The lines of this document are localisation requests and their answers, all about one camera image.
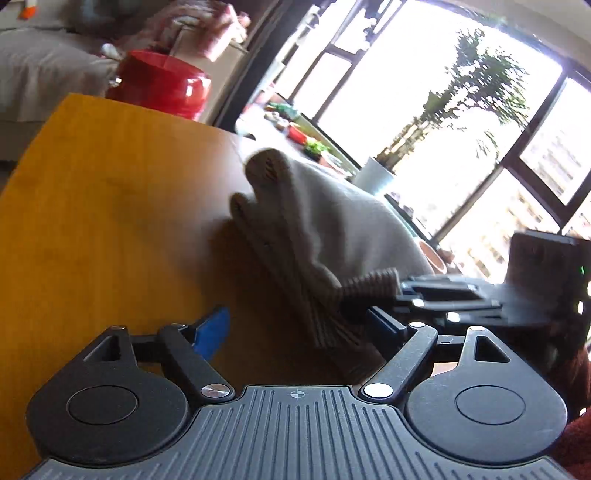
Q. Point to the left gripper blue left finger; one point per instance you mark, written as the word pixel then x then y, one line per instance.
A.
pixel 185 353

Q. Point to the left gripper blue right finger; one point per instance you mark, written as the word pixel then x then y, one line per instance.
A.
pixel 406 350

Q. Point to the striped white black garment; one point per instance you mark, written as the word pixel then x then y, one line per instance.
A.
pixel 335 249

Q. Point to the pink clothes pile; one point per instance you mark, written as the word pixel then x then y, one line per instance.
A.
pixel 216 23

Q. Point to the potted green tree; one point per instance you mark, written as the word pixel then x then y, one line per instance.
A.
pixel 481 78

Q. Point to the red flower pot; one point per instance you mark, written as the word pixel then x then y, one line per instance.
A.
pixel 296 135

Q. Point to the red round stool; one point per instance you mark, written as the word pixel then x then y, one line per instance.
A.
pixel 160 82

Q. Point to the grey covered sofa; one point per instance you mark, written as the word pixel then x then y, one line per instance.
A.
pixel 50 49

